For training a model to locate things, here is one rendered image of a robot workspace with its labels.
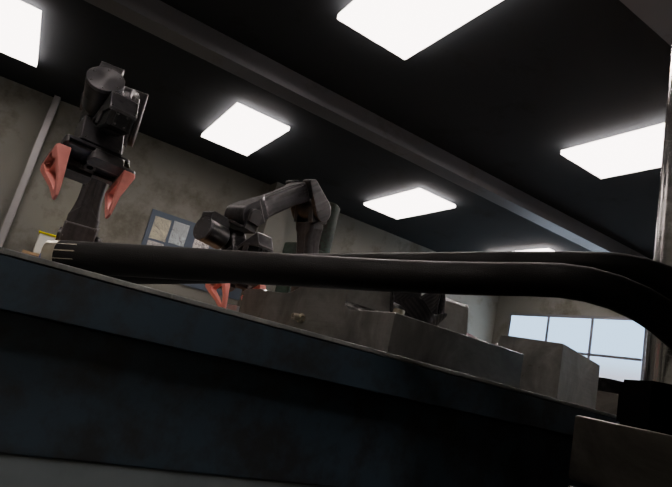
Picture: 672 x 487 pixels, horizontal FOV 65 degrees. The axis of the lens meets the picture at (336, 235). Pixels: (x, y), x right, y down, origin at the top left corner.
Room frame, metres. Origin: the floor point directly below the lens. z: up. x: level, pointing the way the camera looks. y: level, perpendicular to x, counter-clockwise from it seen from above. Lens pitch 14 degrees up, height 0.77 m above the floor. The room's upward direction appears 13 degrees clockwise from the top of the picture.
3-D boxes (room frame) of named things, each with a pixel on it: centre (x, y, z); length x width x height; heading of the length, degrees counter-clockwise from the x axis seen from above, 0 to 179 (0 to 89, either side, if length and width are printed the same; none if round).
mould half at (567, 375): (1.21, -0.35, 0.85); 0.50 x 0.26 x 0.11; 48
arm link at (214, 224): (1.19, 0.25, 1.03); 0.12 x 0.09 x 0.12; 141
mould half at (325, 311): (0.96, -0.08, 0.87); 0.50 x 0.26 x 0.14; 31
